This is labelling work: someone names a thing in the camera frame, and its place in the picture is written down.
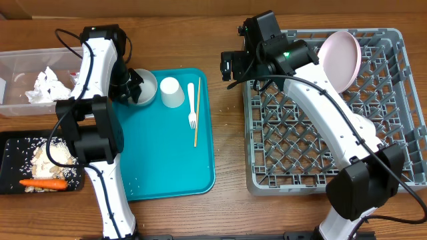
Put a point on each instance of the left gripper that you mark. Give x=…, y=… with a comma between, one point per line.
x=122, y=94

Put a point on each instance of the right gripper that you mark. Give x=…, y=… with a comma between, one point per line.
x=241, y=57

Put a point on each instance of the grey bowl with rice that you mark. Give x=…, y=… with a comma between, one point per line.
x=148, y=88

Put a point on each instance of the aluminium foil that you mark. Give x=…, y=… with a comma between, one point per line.
x=74, y=77

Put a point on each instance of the white round plate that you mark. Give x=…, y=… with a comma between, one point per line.
x=340, y=56

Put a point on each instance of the white napkin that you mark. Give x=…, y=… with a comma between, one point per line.
x=47, y=89

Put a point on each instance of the orange carrot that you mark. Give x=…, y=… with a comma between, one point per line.
x=54, y=184

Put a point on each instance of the white bowl with peanuts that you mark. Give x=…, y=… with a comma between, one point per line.
x=367, y=131

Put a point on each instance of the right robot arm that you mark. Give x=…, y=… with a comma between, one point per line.
x=368, y=171

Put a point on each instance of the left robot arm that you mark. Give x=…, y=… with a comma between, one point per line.
x=90, y=127

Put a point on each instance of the grey dishwasher rack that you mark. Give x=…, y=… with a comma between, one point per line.
x=285, y=155

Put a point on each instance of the food waste pile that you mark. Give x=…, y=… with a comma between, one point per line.
x=38, y=166

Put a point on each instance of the white paper cup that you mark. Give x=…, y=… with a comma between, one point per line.
x=172, y=94

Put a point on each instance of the white plastic fork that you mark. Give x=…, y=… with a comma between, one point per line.
x=192, y=114

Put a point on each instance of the teal plastic tray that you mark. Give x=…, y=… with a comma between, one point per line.
x=162, y=156

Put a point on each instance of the wooden chopstick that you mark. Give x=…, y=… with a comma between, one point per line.
x=197, y=112

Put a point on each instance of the clear plastic bin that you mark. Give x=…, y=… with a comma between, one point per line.
x=19, y=72

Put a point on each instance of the black plastic bin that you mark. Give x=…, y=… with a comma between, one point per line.
x=16, y=150

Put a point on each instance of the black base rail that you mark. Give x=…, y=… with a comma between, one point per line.
x=292, y=235

